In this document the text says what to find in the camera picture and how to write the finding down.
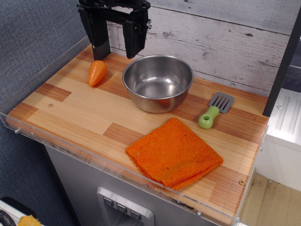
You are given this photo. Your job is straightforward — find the dark right frame post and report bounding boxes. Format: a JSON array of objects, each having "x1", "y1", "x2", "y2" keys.
[{"x1": 262, "y1": 0, "x2": 301, "y2": 117}]

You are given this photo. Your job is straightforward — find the orange toy carrot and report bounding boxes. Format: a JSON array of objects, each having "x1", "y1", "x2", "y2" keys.
[{"x1": 88, "y1": 60, "x2": 108, "y2": 87}]

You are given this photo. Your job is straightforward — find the clear acrylic table guard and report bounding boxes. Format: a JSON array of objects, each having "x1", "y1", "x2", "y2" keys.
[{"x1": 0, "y1": 38, "x2": 268, "y2": 226}]

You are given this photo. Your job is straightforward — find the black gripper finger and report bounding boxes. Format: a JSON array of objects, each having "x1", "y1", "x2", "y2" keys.
[
  {"x1": 79, "y1": 10, "x2": 108, "y2": 46},
  {"x1": 123, "y1": 20, "x2": 148, "y2": 59}
]

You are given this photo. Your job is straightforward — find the white toy sink unit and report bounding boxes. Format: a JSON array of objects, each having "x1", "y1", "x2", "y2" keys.
[{"x1": 254, "y1": 89, "x2": 301, "y2": 191}]

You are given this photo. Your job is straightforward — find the green handled grey spatula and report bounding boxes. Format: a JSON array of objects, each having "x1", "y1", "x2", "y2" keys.
[{"x1": 198, "y1": 92, "x2": 234, "y2": 129}]

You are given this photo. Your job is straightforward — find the dark frame post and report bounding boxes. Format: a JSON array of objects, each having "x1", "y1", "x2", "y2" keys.
[
  {"x1": 262, "y1": 0, "x2": 301, "y2": 117},
  {"x1": 92, "y1": 40, "x2": 111, "y2": 60}
]

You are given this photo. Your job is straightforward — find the dark left frame post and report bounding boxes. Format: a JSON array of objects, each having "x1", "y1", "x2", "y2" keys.
[{"x1": 92, "y1": 40, "x2": 111, "y2": 60}]

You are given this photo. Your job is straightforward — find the stainless steel bowl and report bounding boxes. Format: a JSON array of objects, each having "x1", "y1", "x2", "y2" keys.
[{"x1": 122, "y1": 55, "x2": 194, "y2": 113}]

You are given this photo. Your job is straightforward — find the silver dispenser button panel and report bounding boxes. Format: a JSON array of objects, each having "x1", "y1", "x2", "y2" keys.
[{"x1": 97, "y1": 186, "x2": 155, "y2": 226}]

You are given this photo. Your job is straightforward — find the orange towel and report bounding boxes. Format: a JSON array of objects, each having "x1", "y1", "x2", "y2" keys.
[{"x1": 126, "y1": 118, "x2": 223, "y2": 190}]

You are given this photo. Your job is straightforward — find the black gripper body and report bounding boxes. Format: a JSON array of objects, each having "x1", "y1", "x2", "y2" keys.
[{"x1": 78, "y1": 0, "x2": 151, "y2": 25}]

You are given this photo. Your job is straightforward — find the grey toy fridge cabinet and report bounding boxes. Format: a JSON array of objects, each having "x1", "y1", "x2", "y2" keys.
[{"x1": 46, "y1": 147, "x2": 212, "y2": 226}]

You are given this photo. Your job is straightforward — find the black braided hose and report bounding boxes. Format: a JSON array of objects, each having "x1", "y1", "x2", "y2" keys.
[{"x1": 0, "y1": 210, "x2": 12, "y2": 226}]

